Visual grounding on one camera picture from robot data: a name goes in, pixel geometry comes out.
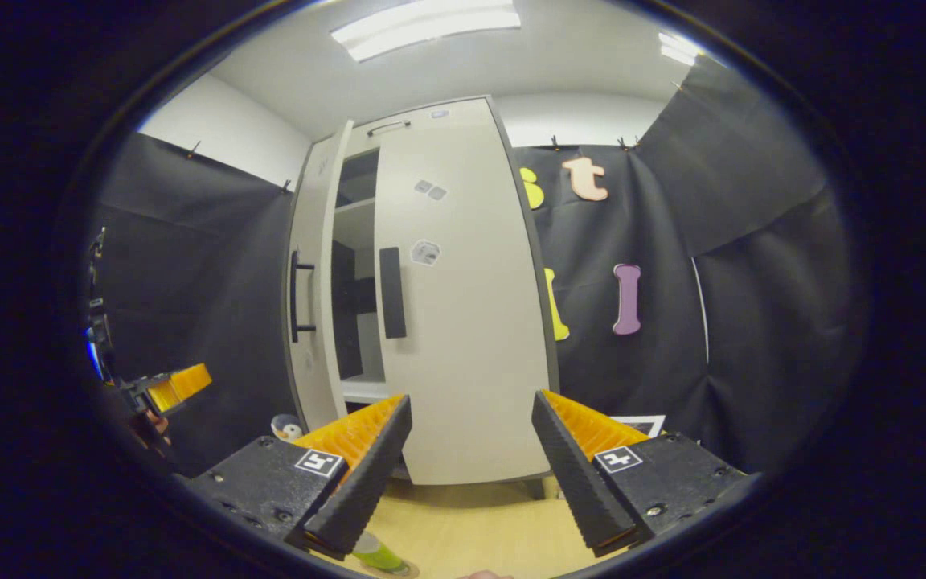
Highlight small ceiling light panel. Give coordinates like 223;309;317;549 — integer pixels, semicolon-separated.
658;32;705;67

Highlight white and grey cabinet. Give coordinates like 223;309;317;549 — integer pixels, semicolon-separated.
285;95;560;488

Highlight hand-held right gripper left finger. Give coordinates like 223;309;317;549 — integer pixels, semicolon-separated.
190;392;413;561

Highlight green label plastic bottle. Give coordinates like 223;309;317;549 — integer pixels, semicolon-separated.
353;531;409;574

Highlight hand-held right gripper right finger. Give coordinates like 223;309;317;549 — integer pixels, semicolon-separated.
532;389;757;557

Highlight long ceiling light panel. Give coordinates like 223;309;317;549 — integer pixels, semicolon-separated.
330;0;522;63

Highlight dark equipment stand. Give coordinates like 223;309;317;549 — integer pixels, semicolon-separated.
84;229;115;384

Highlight white cabinet shelf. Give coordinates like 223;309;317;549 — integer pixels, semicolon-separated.
334;197;376;250
342;378;391;405

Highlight white cabinet door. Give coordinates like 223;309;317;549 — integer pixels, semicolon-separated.
373;129;555;486
286;119;355;433

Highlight white portrait cover book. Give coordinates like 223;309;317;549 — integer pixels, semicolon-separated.
612;414;666;440

